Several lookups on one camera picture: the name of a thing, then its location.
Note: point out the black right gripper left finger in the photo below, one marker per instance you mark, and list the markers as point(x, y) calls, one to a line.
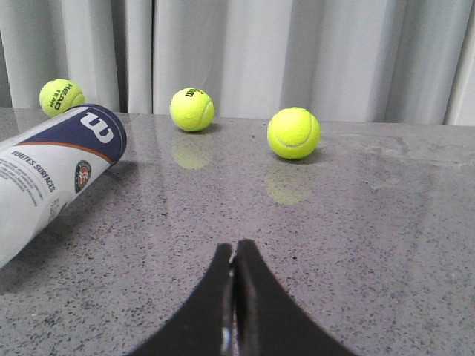
point(204, 323)

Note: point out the plain yellow tennis ball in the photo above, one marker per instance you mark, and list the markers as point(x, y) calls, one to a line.
point(293, 133)

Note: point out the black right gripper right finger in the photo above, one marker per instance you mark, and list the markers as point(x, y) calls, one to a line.
point(269, 322)

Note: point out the Wilson logo tennis ball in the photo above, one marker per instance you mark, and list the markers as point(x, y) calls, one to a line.
point(192, 109)

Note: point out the Head Team tennis ball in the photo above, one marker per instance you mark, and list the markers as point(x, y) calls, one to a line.
point(58, 95)

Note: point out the white blue tennis ball can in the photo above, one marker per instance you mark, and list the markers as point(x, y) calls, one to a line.
point(44, 169)

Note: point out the grey curtain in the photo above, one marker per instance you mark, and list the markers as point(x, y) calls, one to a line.
point(358, 61)

